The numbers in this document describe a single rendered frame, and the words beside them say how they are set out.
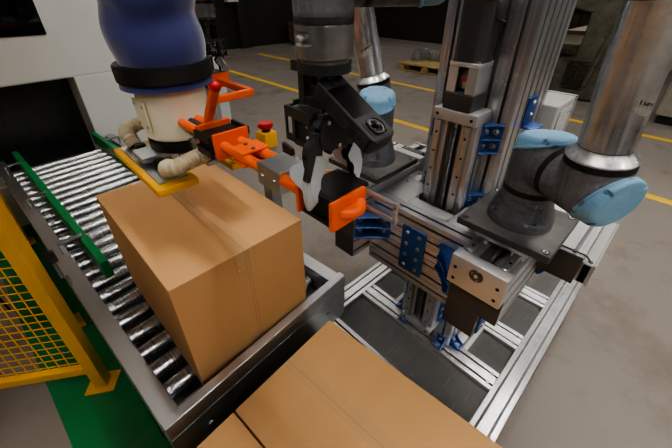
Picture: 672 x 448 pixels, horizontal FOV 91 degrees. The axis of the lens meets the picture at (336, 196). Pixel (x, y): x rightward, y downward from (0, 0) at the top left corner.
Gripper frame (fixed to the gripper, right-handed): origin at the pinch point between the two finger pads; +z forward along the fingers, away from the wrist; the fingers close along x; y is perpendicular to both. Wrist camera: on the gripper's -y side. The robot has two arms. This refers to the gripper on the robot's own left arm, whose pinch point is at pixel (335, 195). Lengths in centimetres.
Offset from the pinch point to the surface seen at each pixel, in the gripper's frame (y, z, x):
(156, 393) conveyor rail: 37, 66, 33
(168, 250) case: 47, 31, 17
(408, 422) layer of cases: -14, 71, -13
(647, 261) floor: -57, 128, -233
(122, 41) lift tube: 54, -18, 10
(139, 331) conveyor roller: 66, 72, 30
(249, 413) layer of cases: 17, 71, 17
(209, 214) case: 55, 31, 1
